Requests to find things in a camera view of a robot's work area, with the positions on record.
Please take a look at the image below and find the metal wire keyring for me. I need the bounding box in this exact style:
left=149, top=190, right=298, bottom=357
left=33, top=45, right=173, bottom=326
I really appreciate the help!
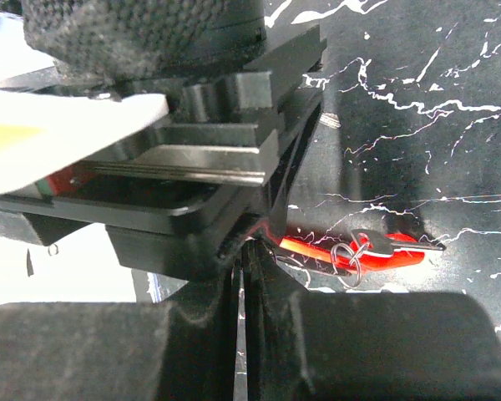
left=280, top=237, right=369, bottom=289

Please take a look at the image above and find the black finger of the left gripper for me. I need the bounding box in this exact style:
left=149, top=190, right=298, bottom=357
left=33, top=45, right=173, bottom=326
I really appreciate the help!
left=266, top=101, right=322, bottom=239

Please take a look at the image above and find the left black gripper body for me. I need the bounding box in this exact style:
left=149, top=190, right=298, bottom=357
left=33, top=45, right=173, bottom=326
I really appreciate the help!
left=0, top=1, right=326, bottom=280

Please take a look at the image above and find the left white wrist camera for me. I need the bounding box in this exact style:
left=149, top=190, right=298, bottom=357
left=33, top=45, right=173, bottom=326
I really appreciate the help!
left=0, top=90, right=169, bottom=195

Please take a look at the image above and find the red keyring opener tool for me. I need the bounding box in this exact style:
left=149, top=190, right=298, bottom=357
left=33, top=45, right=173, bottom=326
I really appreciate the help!
left=265, top=229, right=427, bottom=275

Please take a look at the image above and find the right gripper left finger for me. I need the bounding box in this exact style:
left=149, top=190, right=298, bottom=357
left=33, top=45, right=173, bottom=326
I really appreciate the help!
left=0, top=257, right=240, bottom=400

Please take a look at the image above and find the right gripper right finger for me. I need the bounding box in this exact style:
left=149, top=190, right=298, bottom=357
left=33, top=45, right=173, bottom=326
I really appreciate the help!
left=241, top=241, right=501, bottom=400

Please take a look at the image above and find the black headed silver key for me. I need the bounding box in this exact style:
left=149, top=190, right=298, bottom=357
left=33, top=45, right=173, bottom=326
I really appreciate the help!
left=351, top=229, right=444, bottom=258

